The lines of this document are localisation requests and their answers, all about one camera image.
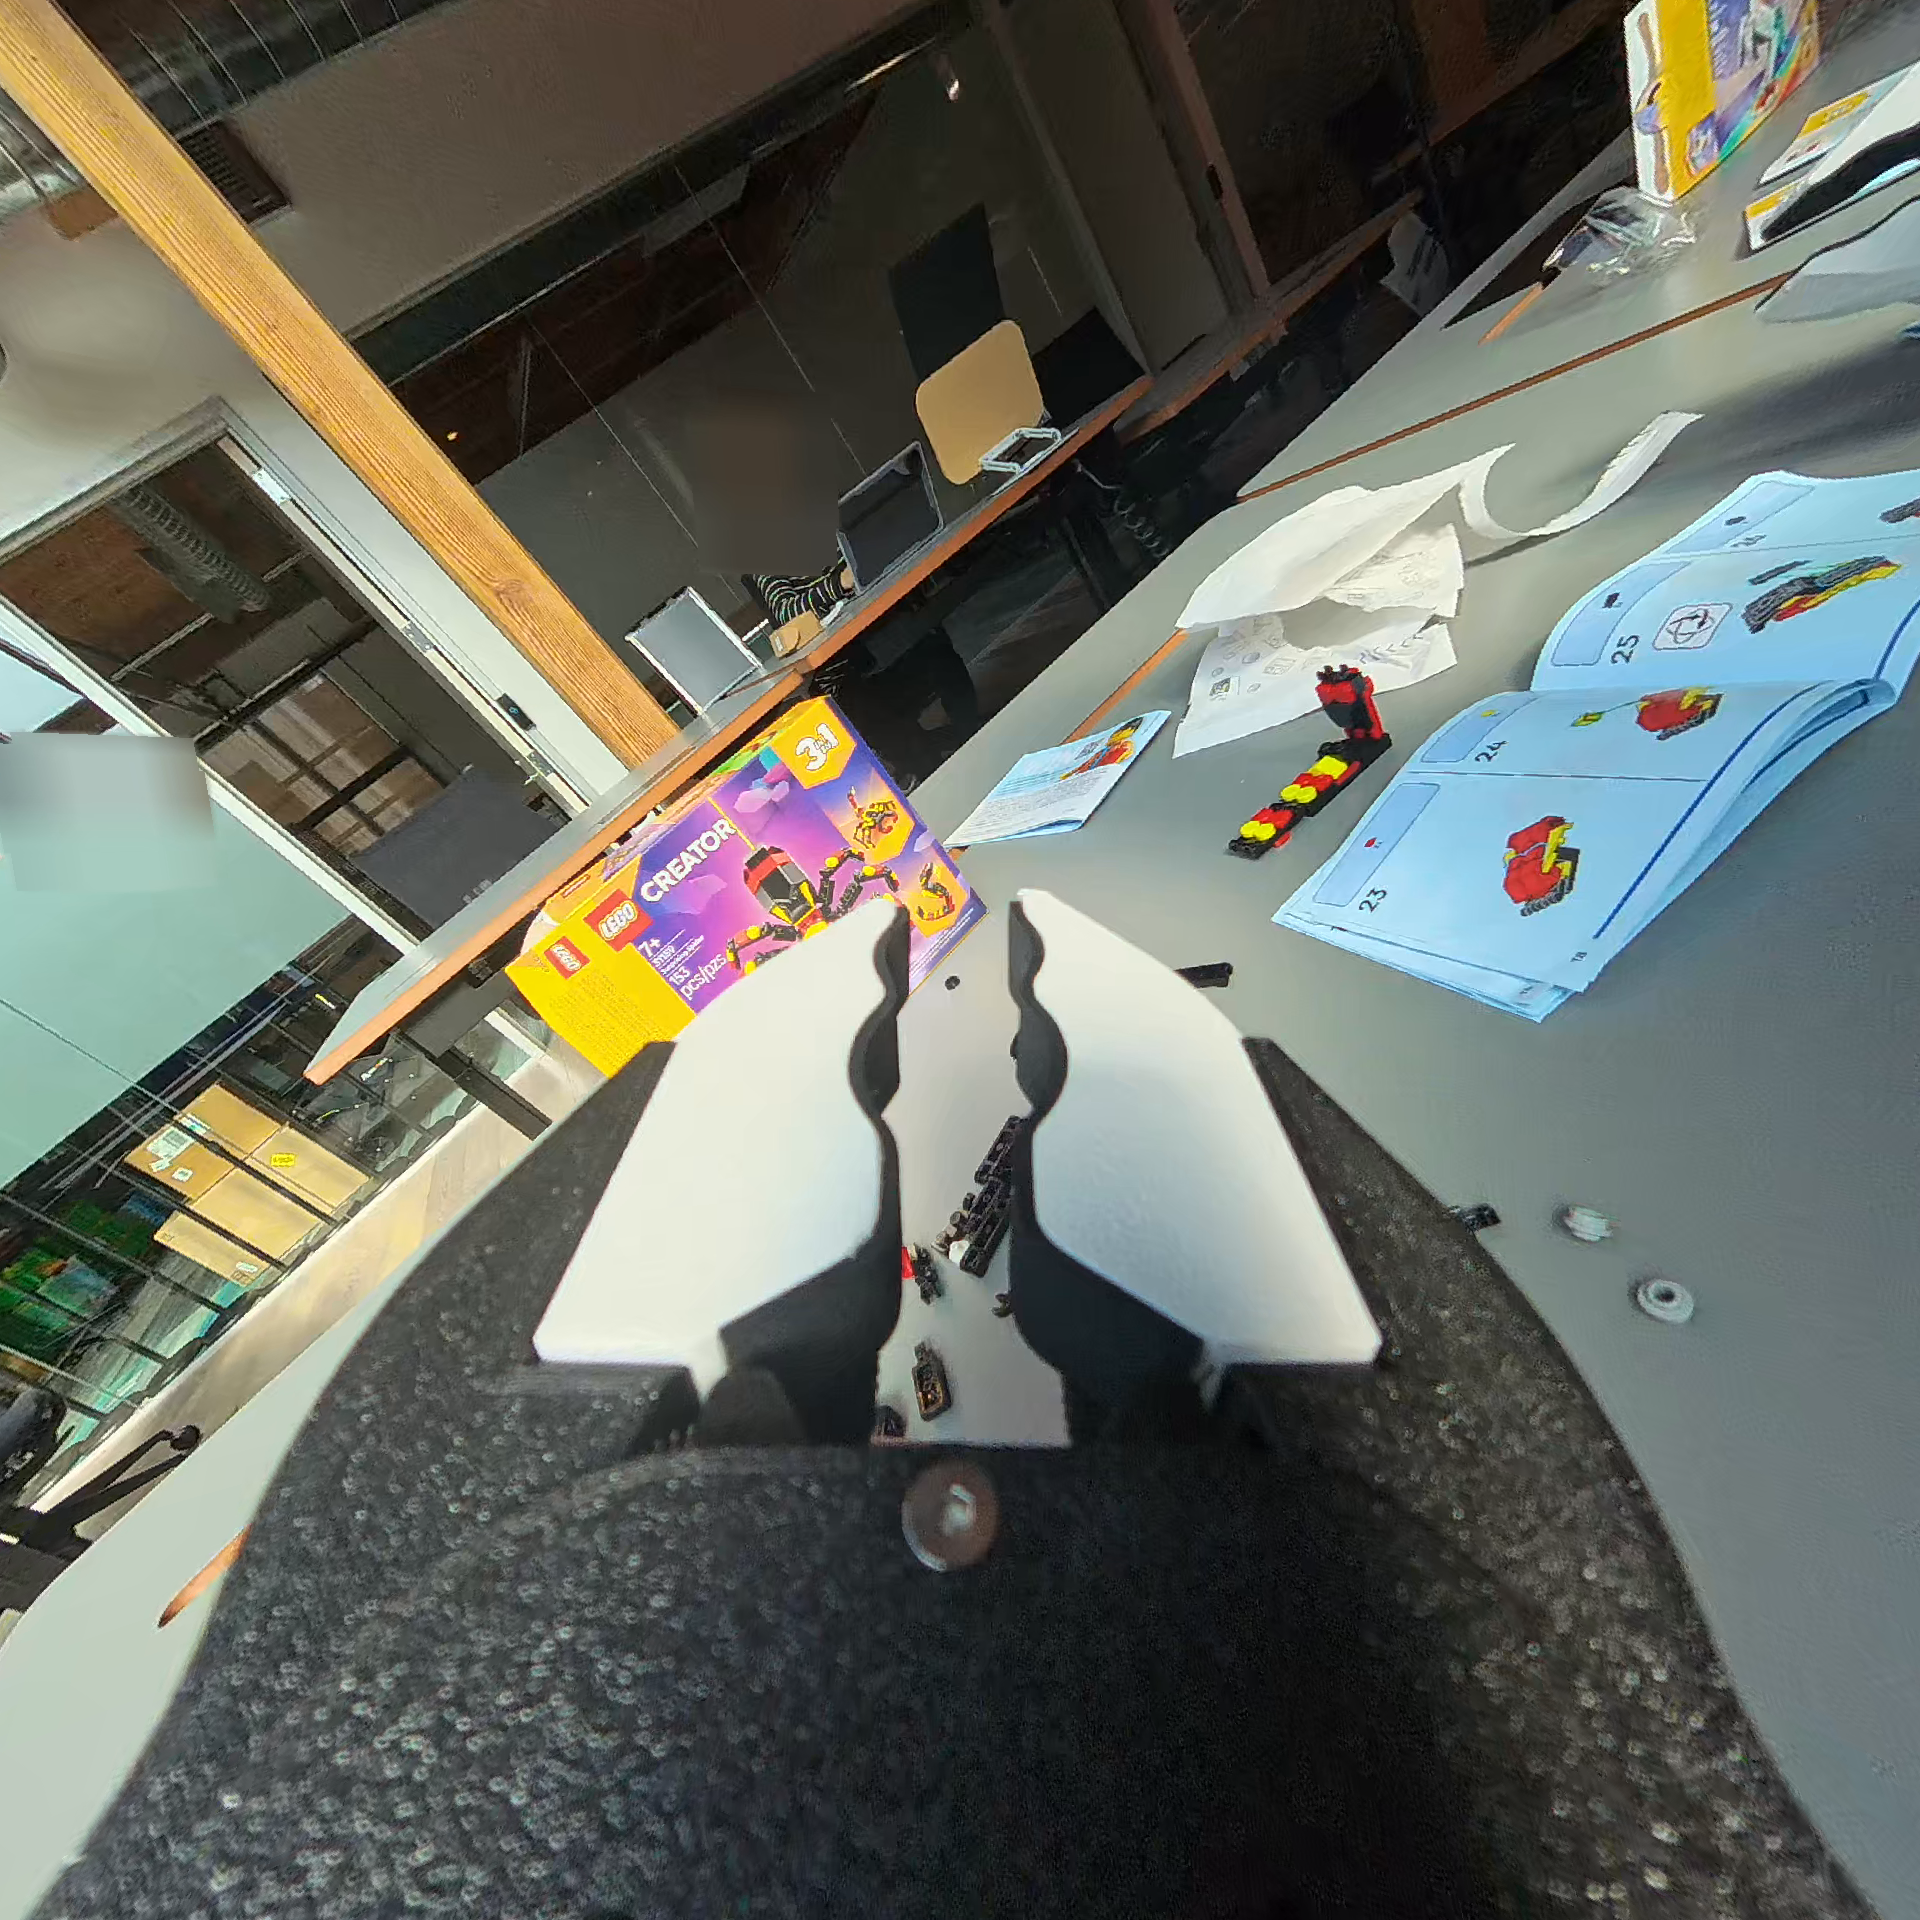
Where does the white framed display panel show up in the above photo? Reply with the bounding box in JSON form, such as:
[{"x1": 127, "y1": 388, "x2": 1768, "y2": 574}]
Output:
[{"x1": 621, "y1": 586, "x2": 768, "y2": 715}]

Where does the light blue instruction booklet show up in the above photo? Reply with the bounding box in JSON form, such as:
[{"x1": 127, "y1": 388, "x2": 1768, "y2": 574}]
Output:
[{"x1": 1271, "y1": 471, "x2": 1920, "y2": 1022}]

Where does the clear plastic bag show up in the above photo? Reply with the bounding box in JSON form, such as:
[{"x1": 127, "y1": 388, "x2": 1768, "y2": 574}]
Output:
[{"x1": 1546, "y1": 184, "x2": 1703, "y2": 289}]

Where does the yellow toy brick box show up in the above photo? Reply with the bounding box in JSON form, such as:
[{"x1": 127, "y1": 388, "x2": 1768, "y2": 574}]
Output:
[{"x1": 1626, "y1": 0, "x2": 1824, "y2": 205}]

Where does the torn white paper bag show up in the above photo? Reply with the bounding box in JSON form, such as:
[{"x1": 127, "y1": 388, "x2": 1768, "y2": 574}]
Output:
[{"x1": 1171, "y1": 477, "x2": 1480, "y2": 756}]

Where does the grey laptop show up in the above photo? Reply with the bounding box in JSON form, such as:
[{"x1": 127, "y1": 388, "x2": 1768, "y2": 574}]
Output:
[{"x1": 828, "y1": 442, "x2": 948, "y2": 586}]

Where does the long red black brick model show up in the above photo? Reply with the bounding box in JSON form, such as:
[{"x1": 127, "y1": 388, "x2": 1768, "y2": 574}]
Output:
[{"x1": 1222, "y1": 665, "x2": 1395, "y2": 859}]

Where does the torn white paper strip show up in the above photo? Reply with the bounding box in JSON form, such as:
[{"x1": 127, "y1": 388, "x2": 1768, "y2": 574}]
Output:
[{"x1": 1447, "y1": 407, "x2": 1703, "y2": 538}]

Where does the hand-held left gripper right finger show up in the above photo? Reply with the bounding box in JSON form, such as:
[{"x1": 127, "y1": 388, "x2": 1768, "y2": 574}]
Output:
[{"x1": 1007, "y1": 888, "x2": 1384, "y2": 1383}]

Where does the white printed leaflet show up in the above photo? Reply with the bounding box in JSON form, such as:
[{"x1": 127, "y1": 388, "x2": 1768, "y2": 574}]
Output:
[{"x1": 943, "y1": 708, "x2": 1178, "y2": 848}]

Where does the beige back chair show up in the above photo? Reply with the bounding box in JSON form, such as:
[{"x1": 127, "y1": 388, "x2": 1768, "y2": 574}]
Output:
[{"x1": 915, "y1": 317, "x2": 1051, "y2": 490}]

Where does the cardboard box stack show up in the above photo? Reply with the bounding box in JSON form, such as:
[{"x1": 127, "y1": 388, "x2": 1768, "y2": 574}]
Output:
[{"x1": 117, "y1": 1079, "x2": 378, "y2": 1277}]

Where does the pile of loose toy bricks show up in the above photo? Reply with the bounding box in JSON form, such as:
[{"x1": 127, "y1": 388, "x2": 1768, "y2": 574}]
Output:
[{"x1": 871, "y1": 1107, "x2": 1039, "y2": 1443}]

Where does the wooden post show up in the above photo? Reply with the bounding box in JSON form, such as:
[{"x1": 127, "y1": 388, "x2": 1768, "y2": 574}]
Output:
[{"x1": 0, "y1": 0, "x2": 684, "y2": 768}]

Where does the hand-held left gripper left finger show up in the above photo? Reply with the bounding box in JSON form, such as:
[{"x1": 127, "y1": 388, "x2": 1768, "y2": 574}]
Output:
[{"x1": 530, "y1": 895, "x2": 911, "y2": 1379}]

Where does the purple toy brick box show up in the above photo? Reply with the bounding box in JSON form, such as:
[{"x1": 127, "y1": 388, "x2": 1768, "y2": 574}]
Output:
[{"x1": 507, "y1": 692, "x2": 987, "y2": 1079}]

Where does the yellow white leaflet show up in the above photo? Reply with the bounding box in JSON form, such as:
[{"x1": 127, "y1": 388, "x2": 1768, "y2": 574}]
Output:
[{"x1": 1738, "y1": 78, "x2": 1879, "y2": 257}]

